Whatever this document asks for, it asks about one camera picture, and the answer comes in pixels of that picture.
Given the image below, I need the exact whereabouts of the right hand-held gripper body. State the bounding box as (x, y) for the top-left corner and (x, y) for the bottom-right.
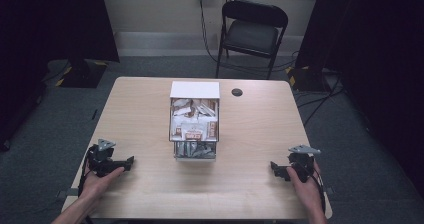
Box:
(287, 144), (322, 184)

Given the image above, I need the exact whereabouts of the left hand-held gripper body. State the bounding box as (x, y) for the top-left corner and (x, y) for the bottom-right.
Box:
(86, 138), (128, 178)

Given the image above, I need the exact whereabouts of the person's left hand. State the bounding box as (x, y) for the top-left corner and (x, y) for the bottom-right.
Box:
(79, 165), (125, 202)

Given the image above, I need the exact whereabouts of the person's right hand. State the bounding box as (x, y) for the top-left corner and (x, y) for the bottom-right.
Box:
(286, 160), (324, 216)

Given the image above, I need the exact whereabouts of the grey table clamp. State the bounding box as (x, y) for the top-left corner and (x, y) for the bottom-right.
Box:
(55, 187), (80, 199)

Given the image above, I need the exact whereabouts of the pile of silver packets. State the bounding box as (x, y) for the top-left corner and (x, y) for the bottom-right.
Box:
(175, 141), (216, 159)

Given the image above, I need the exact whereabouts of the pile of white brown packets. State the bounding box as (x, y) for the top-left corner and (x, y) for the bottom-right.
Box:
(170, 98), (219, 141)

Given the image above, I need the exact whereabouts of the black stand base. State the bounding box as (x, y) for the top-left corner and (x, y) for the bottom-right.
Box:
(54, 58), (108, 89)
(285, 65), (332, 93)

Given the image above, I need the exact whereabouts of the white drawer cabinet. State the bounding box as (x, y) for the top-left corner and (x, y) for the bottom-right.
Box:
(169, 80), (221, 100)

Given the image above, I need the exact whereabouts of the black folding chair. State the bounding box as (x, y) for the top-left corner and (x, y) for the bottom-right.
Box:
(215, 0), (290, 81)

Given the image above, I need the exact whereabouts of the black curtain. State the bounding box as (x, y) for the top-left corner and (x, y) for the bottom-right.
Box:
(0, 0), (121, 152)
(294, 0), (424, 198)

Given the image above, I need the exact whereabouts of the left hand-held gripper cable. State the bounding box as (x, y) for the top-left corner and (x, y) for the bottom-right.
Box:
(77, 147), (93, 198)

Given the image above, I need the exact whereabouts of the hand-held gripper cable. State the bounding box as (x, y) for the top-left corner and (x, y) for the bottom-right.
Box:
(311, 166), (327, 215)
(77, 147), (93, 198)

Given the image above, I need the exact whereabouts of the right hand-held gripper cable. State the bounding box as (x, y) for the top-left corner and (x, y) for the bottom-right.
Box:
(311, 166), (327, 215)

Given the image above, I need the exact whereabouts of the black floor cable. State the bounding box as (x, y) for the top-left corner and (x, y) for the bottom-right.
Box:
(295, 73), (345, 126)

